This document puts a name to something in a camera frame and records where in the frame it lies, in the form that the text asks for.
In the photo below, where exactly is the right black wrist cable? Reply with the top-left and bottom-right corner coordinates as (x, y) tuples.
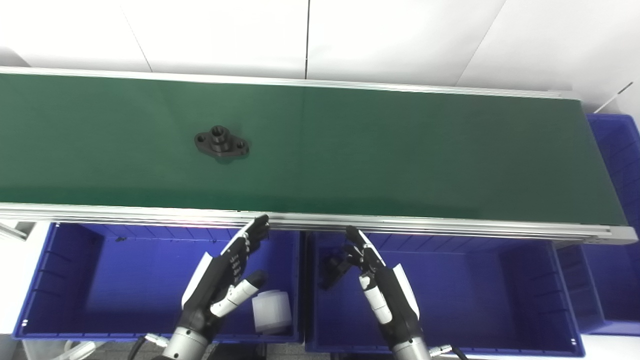
(430, 344), (469, 360)

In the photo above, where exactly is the white cylinder part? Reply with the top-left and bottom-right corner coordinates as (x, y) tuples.
(251, 291), (293, 335)

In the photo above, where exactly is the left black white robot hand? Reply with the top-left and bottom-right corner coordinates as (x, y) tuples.
(181, 214), (271, 339)

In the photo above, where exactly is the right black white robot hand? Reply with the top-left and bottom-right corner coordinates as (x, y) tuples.
(344, 225), (422, 347)

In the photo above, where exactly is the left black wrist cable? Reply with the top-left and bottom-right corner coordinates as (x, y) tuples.
(127, 333), (169, 360)

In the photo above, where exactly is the black bracket part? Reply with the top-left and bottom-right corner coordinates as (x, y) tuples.
(319, 254), (354, 291)

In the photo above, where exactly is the black flange part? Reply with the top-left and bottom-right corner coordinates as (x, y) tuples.
(194, 125), (250, 161)

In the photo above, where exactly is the blue plastic bin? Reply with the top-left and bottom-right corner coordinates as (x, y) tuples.
(304, 232), (586, 359)
(12, 222), (305, 345)
(555, 114), (640, 336)

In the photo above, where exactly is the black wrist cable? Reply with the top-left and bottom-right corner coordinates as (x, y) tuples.
(430, 344), (469, 360)
(127, 333), (169, 360)

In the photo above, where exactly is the aluminium support profile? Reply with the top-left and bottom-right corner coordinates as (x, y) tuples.
(0, 222), (29, 242)

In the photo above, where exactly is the green conveyor belt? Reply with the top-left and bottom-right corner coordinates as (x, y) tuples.
(0, 66), (639, 246)
(0, 74), (629, 226)

